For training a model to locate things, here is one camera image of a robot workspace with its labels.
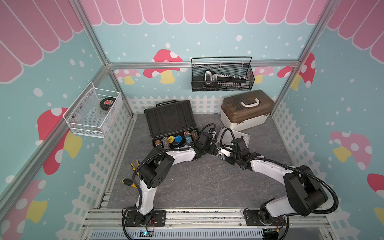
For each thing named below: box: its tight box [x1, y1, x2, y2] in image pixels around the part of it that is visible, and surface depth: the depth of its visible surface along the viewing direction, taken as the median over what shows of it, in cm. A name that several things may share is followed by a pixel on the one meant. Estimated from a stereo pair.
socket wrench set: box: [204, 70, 248, 89], surface depth 91 cm
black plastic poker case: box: [144, 99, 199, 141], surface depth 105 cm
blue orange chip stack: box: [161, 136, 170, 150], surface depth 101 cm
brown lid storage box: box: [220, 89, 275, 132], surface depth 102 cm
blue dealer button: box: [174, 135, 182, 143], surface depth 104 cm
